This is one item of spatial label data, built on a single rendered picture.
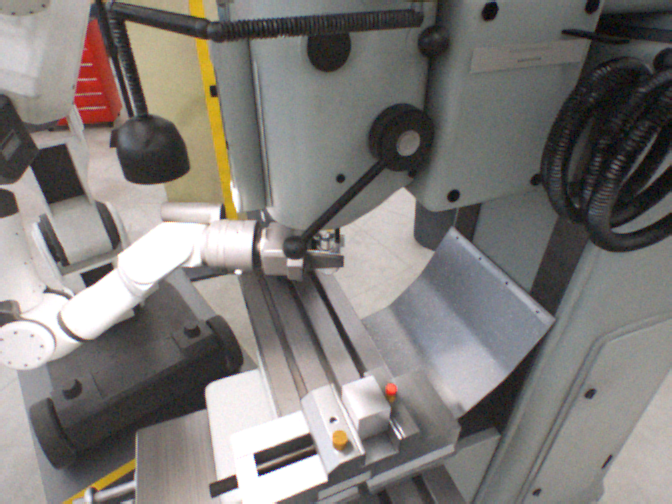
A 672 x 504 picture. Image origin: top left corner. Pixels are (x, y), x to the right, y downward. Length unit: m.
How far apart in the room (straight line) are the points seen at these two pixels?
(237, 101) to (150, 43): 1.76
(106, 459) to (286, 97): 1.28
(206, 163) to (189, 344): 1.26
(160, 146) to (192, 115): 1.86
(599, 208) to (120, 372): 1.30
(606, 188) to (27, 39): 0.73
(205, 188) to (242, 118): 1.99
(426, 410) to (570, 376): 0.32
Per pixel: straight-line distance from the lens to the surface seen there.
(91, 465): 1.54
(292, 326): 0.95
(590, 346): 0.90
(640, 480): 2.13
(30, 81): 0.75
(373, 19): 0.37
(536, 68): 0.56
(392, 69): 0.48
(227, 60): 0.50
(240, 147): 0.53
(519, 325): 0.87
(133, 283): 0.69
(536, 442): 1.11
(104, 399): 1.41
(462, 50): 0.49
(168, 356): 1.44
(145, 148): 0.48
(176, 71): 2.28
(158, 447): 1.08
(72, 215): 1.19
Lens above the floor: 1.63
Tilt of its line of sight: 36 degrees down
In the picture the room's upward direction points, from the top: straight up
